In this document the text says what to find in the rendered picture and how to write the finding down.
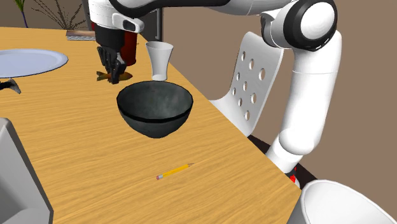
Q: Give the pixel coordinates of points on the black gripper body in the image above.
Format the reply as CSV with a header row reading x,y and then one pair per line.
x,y
108,35

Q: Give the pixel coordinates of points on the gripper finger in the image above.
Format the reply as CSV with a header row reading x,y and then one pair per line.
x,y
105,60
118,69

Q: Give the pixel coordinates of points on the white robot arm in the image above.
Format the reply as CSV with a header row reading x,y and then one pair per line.
x,y
310,102

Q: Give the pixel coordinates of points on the brown orange fish-shaped toy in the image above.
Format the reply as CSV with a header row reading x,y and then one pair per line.
x,y
126,76

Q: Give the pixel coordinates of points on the dark red cylinder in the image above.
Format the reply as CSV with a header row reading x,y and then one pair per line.
x,y
130,46

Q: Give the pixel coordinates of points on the brown grey book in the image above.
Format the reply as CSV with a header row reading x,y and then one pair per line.
x,y
80,35

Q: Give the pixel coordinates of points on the white cup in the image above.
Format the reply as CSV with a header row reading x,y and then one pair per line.
x,y
159,59

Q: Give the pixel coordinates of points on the bare branch plant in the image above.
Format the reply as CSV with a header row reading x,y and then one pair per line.
x,y
62,15

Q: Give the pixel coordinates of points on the black bowl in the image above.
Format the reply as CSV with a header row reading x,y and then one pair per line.
x,y
155,107

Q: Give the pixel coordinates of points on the pale white plate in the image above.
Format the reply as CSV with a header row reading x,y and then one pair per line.
x,y
28,62

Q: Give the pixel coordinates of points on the plant with purple stem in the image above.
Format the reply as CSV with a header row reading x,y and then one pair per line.
x,y
22,12

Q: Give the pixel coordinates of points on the grey black kitchen tool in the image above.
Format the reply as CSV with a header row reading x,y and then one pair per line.
x,y
11,85

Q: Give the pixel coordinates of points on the yellow pencil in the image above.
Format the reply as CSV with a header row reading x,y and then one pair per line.
x,y
173,171

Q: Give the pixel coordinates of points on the white chair with holes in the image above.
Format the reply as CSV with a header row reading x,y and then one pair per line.
x,y
254,83

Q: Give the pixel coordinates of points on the grey box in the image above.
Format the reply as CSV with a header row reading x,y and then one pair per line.
x,y
18,186

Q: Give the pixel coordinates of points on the dark robot stand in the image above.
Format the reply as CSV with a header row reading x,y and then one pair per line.
x,y
305,173

